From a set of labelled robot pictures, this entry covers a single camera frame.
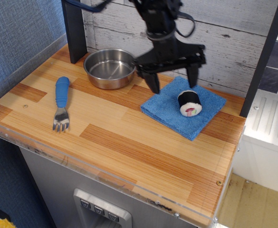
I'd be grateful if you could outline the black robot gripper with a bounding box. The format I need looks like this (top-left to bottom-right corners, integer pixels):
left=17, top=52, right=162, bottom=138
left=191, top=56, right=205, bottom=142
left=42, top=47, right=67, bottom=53
left=134, top=36, right=206, bottom=94

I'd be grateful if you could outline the plush sushi roll toy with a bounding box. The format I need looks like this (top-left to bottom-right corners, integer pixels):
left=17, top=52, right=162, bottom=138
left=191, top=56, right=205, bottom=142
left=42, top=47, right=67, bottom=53
left=178, top=90, right=202, bottom=117

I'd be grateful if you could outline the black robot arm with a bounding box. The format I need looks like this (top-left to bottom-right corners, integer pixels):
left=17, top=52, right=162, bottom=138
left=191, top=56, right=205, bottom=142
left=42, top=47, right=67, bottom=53
left=134, top=0, right=206, bottom=94

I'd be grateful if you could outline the folded blue cloth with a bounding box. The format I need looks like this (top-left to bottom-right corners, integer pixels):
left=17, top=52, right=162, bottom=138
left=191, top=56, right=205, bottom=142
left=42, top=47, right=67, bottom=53
left=141, top=76, right=226, bottom=141

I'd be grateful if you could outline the stainless steel pan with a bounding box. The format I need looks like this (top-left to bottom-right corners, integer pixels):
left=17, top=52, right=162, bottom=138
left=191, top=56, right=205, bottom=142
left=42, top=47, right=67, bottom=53
left=83, top=48, right=139, bottom=90

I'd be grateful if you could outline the white ribbed cabinet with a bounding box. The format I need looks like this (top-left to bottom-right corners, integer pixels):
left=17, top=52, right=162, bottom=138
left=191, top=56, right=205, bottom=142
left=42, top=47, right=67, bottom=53
left=232, top=90, right=278, bottom=191

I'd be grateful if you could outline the clear acrylic edge guard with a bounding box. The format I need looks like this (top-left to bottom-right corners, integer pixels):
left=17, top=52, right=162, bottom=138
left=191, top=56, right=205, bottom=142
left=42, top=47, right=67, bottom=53
left=0, top=123, right=220, bottom=228

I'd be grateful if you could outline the silver dispenser button panel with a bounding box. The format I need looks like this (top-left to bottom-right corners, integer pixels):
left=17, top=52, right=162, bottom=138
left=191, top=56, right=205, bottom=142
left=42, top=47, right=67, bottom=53
left=73, top=188, right=133, bottom=228

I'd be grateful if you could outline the yellow object at corner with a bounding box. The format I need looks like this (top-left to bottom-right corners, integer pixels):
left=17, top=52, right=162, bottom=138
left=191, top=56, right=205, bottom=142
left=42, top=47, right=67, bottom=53
left=0, top=219, right=16, bottom=228

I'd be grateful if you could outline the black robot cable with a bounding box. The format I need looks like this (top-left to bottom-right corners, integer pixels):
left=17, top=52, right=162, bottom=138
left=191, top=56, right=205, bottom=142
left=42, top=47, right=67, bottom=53
left=65, top=0, right=196, bottom=38

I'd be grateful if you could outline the dark left upright post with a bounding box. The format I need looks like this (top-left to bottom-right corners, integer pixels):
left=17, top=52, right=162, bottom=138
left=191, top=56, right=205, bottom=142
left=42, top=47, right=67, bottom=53
left=61, top=0, right=87, bottom=64

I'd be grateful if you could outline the dark upright post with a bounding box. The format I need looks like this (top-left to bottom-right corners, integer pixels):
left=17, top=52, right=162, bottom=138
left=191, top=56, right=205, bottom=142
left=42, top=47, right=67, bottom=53
left=240, top=6, right=278, bottom=117
left=61, top=0, right=87, bottom=64

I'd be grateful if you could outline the blue handled metal fork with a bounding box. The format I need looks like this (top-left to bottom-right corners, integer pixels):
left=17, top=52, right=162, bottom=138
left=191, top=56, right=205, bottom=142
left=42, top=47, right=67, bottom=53
left=53, top=76, right=69, bottom=132

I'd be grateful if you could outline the dark right upright post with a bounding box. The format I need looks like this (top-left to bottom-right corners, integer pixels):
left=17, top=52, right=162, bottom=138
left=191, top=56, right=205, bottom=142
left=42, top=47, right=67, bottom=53
left=240, top=6, right=278, bottom=117

